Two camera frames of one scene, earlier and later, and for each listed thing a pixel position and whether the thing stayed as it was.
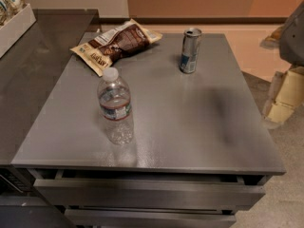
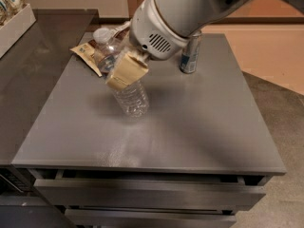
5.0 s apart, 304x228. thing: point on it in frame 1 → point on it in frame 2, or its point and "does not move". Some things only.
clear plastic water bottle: (116, 107) → (132, 99)
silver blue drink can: (189, 55) does not move
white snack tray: (14, 29) does not move
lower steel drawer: (151, 217) does not move
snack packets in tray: (11, 2) does not move
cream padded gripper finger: (286, 94) → (149, 36)
